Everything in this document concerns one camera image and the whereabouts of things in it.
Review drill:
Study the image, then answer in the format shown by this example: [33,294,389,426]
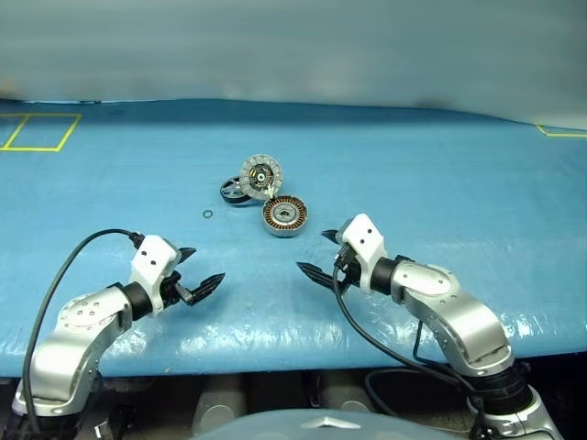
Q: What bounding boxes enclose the grey rounded shape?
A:
[191,378,249,435]
[316,372,378,414]

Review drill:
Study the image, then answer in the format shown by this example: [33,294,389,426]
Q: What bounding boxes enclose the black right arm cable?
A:
[330,263,490,440]

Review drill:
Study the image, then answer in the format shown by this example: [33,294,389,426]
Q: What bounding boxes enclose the blue plastic table cover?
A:
[0,97,587,380]

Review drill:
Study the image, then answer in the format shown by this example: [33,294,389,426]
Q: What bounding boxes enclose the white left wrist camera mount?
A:
[129,234,182,316]

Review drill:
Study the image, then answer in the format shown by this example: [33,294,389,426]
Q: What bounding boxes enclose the black spoked motor rotor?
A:
[218,175,254,208]

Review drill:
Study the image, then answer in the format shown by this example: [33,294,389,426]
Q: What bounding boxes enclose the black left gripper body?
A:
[160,269,194,310]

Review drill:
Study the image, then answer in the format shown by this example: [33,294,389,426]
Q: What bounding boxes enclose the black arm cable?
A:
[22,228,146,435]
[330,263,490,440]

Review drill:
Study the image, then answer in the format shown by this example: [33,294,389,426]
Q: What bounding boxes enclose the yellow tape corner outline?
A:
[535,123,587,139]

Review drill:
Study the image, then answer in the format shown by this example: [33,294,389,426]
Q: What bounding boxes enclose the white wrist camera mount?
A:
[337,213,389,292]
[129,234,182,316]

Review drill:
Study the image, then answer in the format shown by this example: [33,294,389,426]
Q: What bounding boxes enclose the grey motor rotor disc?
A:
[240,153,283,201]

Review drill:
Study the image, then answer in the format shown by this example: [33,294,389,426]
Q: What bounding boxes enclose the motor stator housing copper windings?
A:
[261,194,310,239]

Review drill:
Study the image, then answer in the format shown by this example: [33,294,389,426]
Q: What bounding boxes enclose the grey robot torso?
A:
[191,408,407,440]

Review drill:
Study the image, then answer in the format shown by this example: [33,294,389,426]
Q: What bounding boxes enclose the yellow tape square outline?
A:
[0,112,83,154]

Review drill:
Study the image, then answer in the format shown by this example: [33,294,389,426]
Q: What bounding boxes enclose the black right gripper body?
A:
[333,242,364,292]

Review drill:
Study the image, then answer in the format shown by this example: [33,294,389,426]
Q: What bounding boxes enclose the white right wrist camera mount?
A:
[337,213,389,292]

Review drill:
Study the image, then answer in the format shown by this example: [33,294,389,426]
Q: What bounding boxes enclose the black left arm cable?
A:
[22,228,146,435]

